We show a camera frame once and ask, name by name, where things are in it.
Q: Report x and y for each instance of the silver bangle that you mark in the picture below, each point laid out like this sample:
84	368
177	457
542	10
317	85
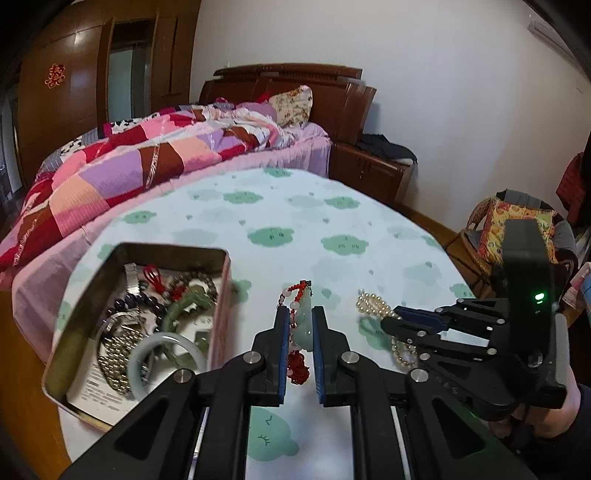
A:
111	323

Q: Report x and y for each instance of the colourful patterned cushion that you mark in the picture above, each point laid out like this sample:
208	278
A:
503	221

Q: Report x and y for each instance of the white jade bangle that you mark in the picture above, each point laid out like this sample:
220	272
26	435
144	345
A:
138	355

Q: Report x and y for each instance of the wooden nightstand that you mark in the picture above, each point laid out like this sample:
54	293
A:
364	175

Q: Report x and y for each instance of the wooden bed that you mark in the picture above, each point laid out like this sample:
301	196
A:
323	92

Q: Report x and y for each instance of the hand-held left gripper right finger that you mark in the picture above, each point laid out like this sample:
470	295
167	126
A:
318	364

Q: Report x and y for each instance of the printed paper sheet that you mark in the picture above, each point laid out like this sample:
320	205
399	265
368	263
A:
92	392

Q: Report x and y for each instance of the white air conditioner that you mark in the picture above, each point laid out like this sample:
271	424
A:
549	32

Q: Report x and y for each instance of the patchwork quilt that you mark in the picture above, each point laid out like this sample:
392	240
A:
115	170

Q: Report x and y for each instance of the red garment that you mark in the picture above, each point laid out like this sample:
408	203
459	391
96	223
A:
570	184

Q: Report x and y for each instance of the floral pillow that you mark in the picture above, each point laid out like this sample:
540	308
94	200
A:
291	106

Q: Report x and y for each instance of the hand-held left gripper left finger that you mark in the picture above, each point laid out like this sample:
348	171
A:
282	355

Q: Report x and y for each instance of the dark folded clothing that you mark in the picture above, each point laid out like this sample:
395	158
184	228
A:
388	147

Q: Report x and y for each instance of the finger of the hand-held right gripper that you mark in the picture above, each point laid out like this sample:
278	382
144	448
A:
443	360
415	317

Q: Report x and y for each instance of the brown wooden wardrobe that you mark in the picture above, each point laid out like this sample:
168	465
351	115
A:
83	69

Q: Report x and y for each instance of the silver metal watch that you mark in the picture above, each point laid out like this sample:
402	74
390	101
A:
131	277

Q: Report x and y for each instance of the pink bed sheet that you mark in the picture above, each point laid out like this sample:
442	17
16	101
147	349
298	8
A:
295	157

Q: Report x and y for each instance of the pink tin box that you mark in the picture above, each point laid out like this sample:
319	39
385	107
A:
92	277

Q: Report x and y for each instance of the person's right forearm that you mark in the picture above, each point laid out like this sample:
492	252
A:
577	454

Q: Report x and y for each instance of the red paper decoration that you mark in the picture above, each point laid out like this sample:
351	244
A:
55	76

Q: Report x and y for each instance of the green twisted jade bangle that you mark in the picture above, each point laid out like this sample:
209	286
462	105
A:
184	302

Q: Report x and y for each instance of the rattan chair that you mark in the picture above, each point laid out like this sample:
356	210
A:
471	230

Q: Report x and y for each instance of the person's right hand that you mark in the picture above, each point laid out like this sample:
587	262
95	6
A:
556	420

